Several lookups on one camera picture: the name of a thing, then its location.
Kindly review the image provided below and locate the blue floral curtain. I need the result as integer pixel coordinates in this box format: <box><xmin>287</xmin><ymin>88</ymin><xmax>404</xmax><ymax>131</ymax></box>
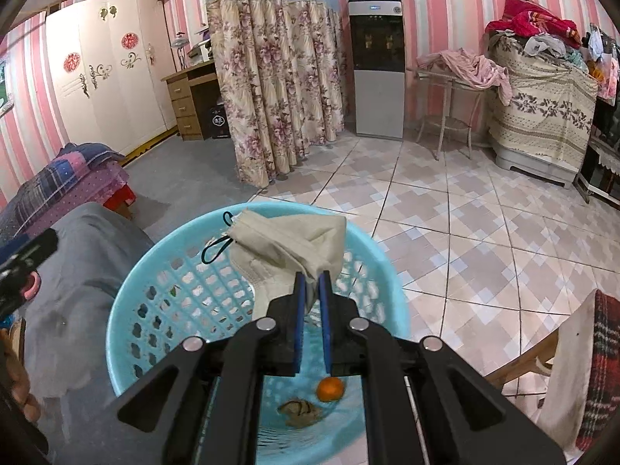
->
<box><xmin>203</xmin><ymin>0</ymin><xmax>347</xmax><ymax>189</ymax></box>

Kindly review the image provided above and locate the metal desk ornament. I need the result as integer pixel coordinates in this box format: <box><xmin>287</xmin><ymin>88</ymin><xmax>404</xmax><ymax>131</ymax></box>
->
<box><xmin>172</xmin><ymin>31</ymin><xmax>189</xmax><ymax>73</ymax></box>

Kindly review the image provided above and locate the black box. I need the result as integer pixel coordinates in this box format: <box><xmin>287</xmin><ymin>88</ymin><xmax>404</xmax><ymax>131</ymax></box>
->
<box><xmin>206</xmin><ymin>102</ymin><xmax>231</xmax><ymax>140</ymax></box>

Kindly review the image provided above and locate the grey water dispenser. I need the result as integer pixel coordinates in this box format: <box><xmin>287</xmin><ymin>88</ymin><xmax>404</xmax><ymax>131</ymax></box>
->
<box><xmin>348</xmin><ymin>0</ymin><xmax>406</xmax><ymax>139</ymax></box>

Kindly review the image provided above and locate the white wicker side table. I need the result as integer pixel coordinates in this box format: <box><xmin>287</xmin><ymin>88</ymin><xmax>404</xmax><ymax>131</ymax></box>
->
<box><xmin>414</xmin><ymin>69</ymin><xmax>487</xmax><ymax>162</ymax></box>

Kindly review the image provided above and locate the red blanket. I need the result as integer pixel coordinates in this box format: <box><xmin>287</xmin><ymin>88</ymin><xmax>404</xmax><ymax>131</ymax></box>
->
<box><xmin>486</xmin><ymin>0</ymin><xmax>582</xmax><ymax>49</ymax></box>

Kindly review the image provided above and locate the white wardrobe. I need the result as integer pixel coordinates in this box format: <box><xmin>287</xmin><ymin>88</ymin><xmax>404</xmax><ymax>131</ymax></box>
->
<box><xmin>46</xmin><ymin>0</ymin><xmax>177</xmax><ymax>156</ymax></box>

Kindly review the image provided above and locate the dark cabinet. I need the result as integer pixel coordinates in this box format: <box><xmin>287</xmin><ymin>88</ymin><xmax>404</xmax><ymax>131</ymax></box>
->
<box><xmin>574</xmin><ymin>97</ymin><xmax>620</xmax><ymax>204</ymax></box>

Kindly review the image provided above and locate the light blue plastic basket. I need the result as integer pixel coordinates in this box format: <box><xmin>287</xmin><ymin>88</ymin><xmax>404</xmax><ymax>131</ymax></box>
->
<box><xmin>105</xmin><ymin>201</ymin><xmax>412</xmax><ymax>465</ymax></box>

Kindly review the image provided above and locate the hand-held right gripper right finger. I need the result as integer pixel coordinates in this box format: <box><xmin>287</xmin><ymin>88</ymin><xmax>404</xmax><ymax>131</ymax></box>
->
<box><xmin>317</xmin><ymin>270</ymin><xmax>567</xmax><ymax>465</ymax></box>

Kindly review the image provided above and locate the pile of colourful clothes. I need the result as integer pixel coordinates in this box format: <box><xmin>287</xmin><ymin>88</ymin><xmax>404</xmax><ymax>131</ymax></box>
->
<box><xmin>579</xmin><ymin>23</ymin><xmax>620</xmax><ymax>102</ymax></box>

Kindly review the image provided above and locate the plaid patchwork blanket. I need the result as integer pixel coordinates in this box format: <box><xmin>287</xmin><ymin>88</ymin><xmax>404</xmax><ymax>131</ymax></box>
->
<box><xmin>0</xmin><ymin>143</ymin><xmax>127</xmax><ymax>248</ymax></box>

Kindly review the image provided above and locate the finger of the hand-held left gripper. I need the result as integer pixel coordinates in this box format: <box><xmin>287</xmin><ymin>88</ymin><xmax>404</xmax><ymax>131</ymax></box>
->
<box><xmin>0</xmin><ymin>227</ymin><xmax>60</xmax><ymax>320</ymax></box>

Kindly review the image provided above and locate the bed with purple dotted sheet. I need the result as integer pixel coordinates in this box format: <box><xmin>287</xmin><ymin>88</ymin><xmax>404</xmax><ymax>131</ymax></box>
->
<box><xmin>46</xmin><ymin>157</ymin><xmax>137</xmax><ymax>216</ymax></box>

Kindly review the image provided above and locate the beige cloth garment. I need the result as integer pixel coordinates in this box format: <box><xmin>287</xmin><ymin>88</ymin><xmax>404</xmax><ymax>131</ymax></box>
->
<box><xmin>201</xmin><ymin>208</ymin><xmax>347</xmax><ymax>318</ymax></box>

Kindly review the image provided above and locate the white storage box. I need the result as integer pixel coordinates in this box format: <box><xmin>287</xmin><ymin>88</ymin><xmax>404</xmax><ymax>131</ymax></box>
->
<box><xmin>186</xmin><ymin>41</ymin><xmax>214</xmax><ymax>64</ymax></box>

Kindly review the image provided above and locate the wooden chair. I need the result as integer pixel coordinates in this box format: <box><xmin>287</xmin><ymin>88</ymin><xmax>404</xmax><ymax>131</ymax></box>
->
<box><xmin>484</xmin><ymin>329</ymin><xmax>560</xmax><ymax>393</ymax></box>

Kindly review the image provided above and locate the wooden desk with drawers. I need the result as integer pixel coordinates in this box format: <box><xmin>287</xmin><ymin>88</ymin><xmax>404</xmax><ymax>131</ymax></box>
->
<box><xmin>161</xmin><ymin>60</ymin><xmax>231</xmax><ymax>141</ymax></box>

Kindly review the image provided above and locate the person's left hand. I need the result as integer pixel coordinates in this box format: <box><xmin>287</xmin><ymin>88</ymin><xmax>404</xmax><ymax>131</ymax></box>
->
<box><xmin>0</xmin><ymin>322</ymin><xmax>44</xmax><ymax>427</ymax></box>

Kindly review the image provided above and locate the crumpled brown wrapper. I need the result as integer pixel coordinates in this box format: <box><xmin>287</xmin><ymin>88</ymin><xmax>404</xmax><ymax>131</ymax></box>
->
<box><xmin>277</xmin><ymin>397</ymin><xmax>324</xmax><ymax>429</ymax></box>

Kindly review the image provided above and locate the small orange fruit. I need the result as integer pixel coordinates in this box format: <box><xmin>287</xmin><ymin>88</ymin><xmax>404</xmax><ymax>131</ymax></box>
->
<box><xmin>317</xmin><ymin>377</ymin><xmax>346</xmax><ymax>403</ymax></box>

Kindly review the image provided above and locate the red plaid cloth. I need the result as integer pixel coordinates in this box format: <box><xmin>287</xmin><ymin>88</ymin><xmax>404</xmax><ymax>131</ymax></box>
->
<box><xmin>576</xmin><ymin>289</ymin><xmax>620</xmax><ymax>453</ymax></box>

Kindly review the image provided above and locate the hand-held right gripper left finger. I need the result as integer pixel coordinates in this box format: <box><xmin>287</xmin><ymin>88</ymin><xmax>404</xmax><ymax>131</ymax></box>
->
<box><xmin>117</xmin><ymin>272</ymin><xmax>311</xmax><ymax>465</ymax></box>

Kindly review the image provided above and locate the pink cloth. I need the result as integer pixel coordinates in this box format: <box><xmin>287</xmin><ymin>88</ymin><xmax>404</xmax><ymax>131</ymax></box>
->
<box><xmin>417</xmin><ymin>48</ymin><xmax>513</xmax><ymax>106</ymax></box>

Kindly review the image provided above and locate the framed wedding photo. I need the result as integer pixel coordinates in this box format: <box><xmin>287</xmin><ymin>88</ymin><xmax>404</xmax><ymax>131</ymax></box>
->
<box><xmin>0</xmin><ymin>55</ymin><xmax>14</xmax><ymax>117</ymax></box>

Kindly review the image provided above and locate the beige patterned cover cloth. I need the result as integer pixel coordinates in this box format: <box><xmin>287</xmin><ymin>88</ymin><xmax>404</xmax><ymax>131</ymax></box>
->
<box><xmin>487</xmin><ymin>34</ymin><xmax>599</xmax><ymax>189</ymax></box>

